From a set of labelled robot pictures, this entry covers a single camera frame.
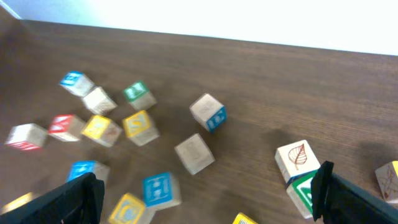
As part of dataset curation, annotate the green L block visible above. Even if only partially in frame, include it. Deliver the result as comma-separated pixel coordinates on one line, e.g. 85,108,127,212
123,80,157,110

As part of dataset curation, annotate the green Z block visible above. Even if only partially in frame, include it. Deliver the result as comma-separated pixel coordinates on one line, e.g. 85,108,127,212
286,170,317,219

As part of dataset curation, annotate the blue H block upper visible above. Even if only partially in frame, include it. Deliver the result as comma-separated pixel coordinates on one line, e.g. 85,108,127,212
142,172,182,210

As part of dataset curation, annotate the red Y block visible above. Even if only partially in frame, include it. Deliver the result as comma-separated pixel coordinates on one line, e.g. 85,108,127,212
47,114,86,142

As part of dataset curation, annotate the blue number five block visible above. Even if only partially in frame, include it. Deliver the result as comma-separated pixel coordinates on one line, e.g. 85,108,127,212
59,71,95,97

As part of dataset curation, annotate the leaf wood block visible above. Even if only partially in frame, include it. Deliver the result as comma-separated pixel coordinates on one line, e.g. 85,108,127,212
275,140,320,184

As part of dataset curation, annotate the plain wood block green side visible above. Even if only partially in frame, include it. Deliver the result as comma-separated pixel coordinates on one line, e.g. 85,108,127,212
175,133,215,175

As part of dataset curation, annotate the wood block red side left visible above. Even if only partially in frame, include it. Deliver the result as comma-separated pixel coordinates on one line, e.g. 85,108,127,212
4,123,47,151

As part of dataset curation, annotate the yellow block centre left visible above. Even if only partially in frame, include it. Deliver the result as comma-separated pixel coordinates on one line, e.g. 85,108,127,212
108,193,155,224

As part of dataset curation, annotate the yellow block top centre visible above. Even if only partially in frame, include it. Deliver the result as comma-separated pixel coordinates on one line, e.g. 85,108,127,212
375,161,397,204

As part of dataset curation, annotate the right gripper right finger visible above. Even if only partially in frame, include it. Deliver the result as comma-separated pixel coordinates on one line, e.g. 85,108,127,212
311,161,397,224

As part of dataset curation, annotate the plain wood block left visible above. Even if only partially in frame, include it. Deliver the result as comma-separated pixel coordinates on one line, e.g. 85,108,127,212
82,86,117,115

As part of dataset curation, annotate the blue H block left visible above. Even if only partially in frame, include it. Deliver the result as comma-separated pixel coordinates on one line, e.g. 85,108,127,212
66,161,110,184

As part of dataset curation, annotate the plain wood block blue side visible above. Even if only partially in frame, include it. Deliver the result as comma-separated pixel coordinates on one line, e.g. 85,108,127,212
189,93,227,133

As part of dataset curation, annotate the blue h block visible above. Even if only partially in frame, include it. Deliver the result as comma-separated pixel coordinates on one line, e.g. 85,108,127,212
66,161,110,184
142,172,182,210

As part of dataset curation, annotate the yellow G block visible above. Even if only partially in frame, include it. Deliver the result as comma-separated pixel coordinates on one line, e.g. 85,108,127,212
81,115,123,147

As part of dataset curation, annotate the yellow block lower left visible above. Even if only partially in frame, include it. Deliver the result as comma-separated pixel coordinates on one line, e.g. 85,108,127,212
1,192,40,215

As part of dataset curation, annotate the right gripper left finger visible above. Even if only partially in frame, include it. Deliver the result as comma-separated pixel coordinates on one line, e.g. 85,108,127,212
1,172,105,224

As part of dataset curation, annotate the yellow S block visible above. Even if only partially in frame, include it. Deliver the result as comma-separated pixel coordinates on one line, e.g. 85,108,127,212
123,110,160,146
233,212,258,224

